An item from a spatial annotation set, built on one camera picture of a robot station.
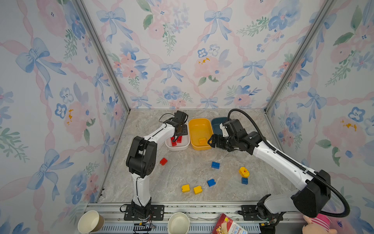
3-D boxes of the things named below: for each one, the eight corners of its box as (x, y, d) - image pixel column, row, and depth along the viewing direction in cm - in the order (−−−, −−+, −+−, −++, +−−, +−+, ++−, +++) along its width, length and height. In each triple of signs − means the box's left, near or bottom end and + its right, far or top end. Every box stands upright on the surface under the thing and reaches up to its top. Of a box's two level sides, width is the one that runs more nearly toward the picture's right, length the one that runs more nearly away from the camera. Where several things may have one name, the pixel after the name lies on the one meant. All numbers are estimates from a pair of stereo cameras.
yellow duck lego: (240, 177, 88) (241, 175, 85) (238, 168, 91) (239, 166, 89) (248, 177, 88) (250, 175, 85) (246, 168, 91) (247, 166, 89)
